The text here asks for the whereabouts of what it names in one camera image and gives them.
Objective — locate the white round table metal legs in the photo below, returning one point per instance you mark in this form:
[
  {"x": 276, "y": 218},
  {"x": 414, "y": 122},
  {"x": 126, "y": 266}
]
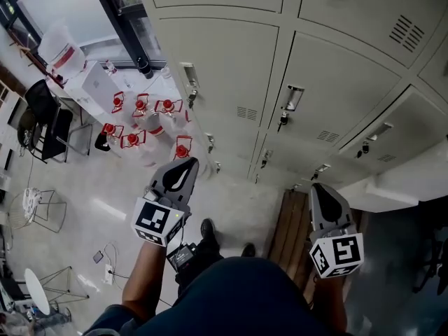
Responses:
[{"x": 36, "y": 290}]

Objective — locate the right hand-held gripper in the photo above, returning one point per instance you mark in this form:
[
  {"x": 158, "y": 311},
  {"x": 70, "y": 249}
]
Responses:
[{"x": 341, "y": 254}]

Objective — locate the person's left black shoe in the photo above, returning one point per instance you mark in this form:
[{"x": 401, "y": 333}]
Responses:
[{"x": 208, "y": 231}]

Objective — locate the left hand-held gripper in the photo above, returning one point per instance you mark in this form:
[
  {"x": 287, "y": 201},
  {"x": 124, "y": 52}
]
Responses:
[{"x": 154, "y": 219}]

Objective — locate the person's blue shirt torso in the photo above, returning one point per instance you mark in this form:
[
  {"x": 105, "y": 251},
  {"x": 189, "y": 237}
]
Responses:
[{"x": 238, "y": 303}]

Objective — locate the dark round stool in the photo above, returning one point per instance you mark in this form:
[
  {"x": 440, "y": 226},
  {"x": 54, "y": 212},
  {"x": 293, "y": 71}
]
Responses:
[{"x": 26, "y": 124}]

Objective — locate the black drinking bottle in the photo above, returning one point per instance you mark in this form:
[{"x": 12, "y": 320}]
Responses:
[{"x": 145, "y": 69}]

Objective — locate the small bottle red label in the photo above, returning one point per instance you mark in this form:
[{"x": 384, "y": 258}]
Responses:
[{"x": 111, "y": 68}]

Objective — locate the group of clear water jugs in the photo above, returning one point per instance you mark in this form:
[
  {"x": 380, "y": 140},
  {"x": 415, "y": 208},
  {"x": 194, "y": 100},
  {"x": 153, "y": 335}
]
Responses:
[{"x": 154, "y": 121}]

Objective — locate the black battery pack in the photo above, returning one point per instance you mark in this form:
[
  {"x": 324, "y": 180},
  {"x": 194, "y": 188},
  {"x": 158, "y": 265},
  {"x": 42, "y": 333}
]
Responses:
[{"x": 182, "y": 257}]

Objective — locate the white power strip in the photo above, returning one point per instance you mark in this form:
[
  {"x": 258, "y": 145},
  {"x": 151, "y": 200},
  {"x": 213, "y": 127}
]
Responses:
[{"x": 108, "y": 274}]

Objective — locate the white cardboard box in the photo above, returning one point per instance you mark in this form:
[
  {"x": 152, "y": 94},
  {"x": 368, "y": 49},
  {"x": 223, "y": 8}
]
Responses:
[{"x": 94, "y": 86}]

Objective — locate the person's right forearm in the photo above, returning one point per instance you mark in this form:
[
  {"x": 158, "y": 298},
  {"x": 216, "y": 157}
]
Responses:
[{"x": 329, "y": 303}]

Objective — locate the dark smartphone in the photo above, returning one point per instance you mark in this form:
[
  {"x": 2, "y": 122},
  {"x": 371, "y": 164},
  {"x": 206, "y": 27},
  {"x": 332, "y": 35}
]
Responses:
[{"x": 98, "y": 257}]

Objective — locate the wooden slatted bench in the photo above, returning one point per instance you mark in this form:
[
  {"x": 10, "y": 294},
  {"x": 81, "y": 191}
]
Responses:
[{"x": 287, "y": 222}]

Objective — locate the grey metal locker door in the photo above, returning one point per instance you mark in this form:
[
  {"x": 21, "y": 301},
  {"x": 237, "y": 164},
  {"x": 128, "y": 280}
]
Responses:
[{"x": 224, "y": 58}]

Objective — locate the white chest freezer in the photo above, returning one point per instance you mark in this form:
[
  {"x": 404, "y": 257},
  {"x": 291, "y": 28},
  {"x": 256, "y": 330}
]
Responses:
[{"x": 402, "y": 180}]

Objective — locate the beige metal locker cabinet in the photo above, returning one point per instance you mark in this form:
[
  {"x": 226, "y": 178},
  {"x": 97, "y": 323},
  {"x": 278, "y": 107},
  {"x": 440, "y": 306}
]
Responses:
[{"x": 332, "y": 75}]

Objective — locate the large clear barrel red label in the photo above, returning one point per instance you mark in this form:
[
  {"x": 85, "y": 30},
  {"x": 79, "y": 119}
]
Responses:
[{"x": 63, "y": 52}]

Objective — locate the person's right black shoe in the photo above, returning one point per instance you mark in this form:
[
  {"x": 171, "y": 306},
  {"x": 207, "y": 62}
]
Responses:
[{"x": 248, "y": 250}]

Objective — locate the person's left forearm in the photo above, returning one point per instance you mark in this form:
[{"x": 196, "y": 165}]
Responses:
[{"x": 143, "y": 278}]

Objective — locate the person's black trouser leg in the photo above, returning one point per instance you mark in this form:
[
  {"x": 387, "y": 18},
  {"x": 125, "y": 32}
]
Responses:
[{"x": 199, "y": 268}]

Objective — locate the small black floor object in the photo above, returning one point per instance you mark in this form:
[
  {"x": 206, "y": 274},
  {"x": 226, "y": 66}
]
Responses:
[{"x": 102, "y": 142}]

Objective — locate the black swivel chair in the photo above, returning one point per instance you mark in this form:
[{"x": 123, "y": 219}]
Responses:
[{"x": 425, "y": 275}]

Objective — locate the white shelf unit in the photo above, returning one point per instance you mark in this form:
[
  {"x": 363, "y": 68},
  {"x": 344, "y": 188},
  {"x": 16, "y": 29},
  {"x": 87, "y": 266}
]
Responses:
[{"x": 3, "y": 103}]

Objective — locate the black office chair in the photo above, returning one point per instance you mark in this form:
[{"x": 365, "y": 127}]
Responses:
[{"x": 40, "y": 98}]

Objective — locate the person's black shoe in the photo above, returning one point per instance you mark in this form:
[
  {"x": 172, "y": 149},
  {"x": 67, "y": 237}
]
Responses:
[
  {"x": 248, "y": 250},
  {"x": 208, "y": 231}
]

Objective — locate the black window frame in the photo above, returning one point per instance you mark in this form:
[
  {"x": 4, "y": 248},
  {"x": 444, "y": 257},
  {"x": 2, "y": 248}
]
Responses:
[{"x": 115, "y": 19}]

